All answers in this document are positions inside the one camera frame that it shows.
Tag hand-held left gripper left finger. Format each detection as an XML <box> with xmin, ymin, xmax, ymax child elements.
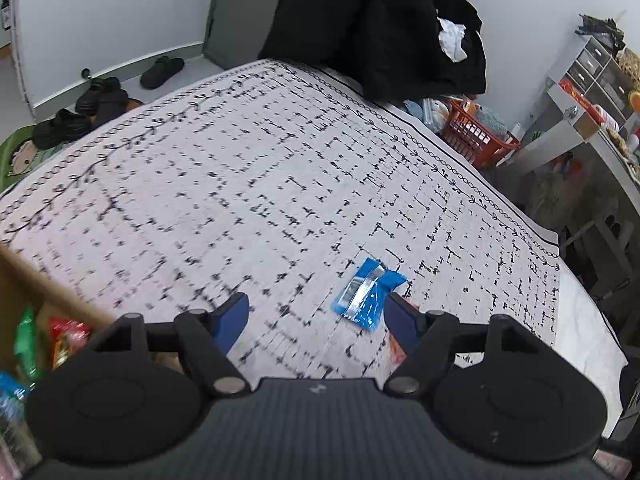
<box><xmin>81</xmin><ymin>292</ymin><xmax>252</xmax><ymax>401</ymax></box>

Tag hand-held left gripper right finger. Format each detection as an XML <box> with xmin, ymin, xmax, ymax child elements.
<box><xmin>384</xmin><ymin>293</ymin><xmax>547</xmax><ymax>399</ymax></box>

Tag orange snack packet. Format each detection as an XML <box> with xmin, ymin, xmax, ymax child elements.
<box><xmin>388</xmin><ymin>301</ymin><xmax>421</xmax><ymax>365</ymax></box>

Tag blue snack packet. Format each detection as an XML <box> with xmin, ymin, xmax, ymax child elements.
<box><xmin>330</xmin><ymin>257</ymin><xmax>409</xmax><ymax>332</ymax></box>

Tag small red snack packet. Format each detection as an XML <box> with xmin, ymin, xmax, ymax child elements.
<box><xmin>48</xmin><ymin>317</ymin><xmax>92</xmax><ymax>369</ymax></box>

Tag cardboard box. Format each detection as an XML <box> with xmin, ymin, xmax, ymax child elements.
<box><xmin>0</xmin><ymin>243</ymin><xmax>184</xmax><ymax>480</ymax></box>

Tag small dark green snack packet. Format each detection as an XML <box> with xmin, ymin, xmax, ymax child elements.
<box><xmin>13</xmin><ymin>307</ymin><xmax>41</xmax><ymax>387</ymax></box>

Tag blue crinkled packet with white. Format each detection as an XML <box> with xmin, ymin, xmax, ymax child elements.
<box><xmin>0</xmin><ymin>371</ymin><xmax>32</xmax><ymax>411</ymax></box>

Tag clear snack packet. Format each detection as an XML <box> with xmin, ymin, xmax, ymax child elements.
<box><xmin>0</xmin><ymin>409</ymin><xmax>43</xmax><ymax>480</ymax></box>

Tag white fleece blanket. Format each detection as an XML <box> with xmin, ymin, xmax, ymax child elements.
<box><xmin>551</xmin><ymin>269</ymin><xmax>629</xmax><ymax>442</ymax></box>

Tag red plastic basket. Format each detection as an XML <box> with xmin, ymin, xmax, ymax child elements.
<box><xmin>440</xmin><ymin>98</ymin><xmax>521</xmax><ymax>170</ymax></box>

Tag light blue packets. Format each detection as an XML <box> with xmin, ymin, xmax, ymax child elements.
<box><xmin>403</xmin><ymin>98</ymin><xmax>449</xmax><ymax>134</ymax></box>

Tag white stool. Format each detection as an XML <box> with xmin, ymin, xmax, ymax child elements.
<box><xmin>574</xmin><ymin>204</ymin><xmax>637</xmax><ymax>292</ymax></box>

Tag grey blue knit item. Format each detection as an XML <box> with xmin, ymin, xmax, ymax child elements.
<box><xmin>475</xmin><ymin>105</ymin><xmax>512</xmax><ymax>137</ymax></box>

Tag black clog shoe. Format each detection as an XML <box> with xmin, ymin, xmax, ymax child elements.
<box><xmin>32</xmin><ymin>108</ymin><xmax>94</xmax><ymax>150</ymax></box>
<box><xmin>74</xmin><ymin>77</ymin><xmax>122</xmax><ymax>114</ymax></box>
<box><xmin>92</xmin><ymin>89</ymin><xmax>131</xmax><ymax>129</ymax></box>
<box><xmin>139</xmin><ymin>56</ymin><xmax>185</xmax><ymax>90</ymax></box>

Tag white desk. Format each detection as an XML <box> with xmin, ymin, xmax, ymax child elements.
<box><xmin>509</xmin><ymin>80</ymin><xmax>640</xmax><ymax>241</ymax></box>

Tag green cartoon mat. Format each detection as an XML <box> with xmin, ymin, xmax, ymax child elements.
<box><xmin>0</xmin><ymin>129</ymin><xmax>67</xmax><ymax>197</ymax></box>

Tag white cloth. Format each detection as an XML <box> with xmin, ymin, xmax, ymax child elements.
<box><xmin>437</xmin><ymin>17</ymin><xmax>469</xmax><ymax>64</ymax></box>

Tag red box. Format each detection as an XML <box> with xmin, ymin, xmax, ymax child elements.
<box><xmin>558</xmin><ymin>78</ymin><xmax>607</xmax><ymax>124</ymax></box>

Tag black clothing pile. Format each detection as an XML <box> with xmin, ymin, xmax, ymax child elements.
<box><xmin>258</xmin><ymin>0</ymin><xmax>488</xmax><ymax>106</ymax></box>

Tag grey panel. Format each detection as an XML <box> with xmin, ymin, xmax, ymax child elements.
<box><xmin>203</xmin><ymin>0</ymin><xmax>297</xmax><ymax>69</ymax></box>

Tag grey drawer organizer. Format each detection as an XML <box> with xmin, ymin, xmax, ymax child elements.
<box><xmin>564</xmin><ymin>36</ymin><xmax>627</xmax><ymax>112</ymax></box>

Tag white door frame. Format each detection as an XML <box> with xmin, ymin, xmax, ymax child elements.
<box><xmin>9</xmin><ymin>0</ymin><xmax>37</xmax><ymax>117</ymax></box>

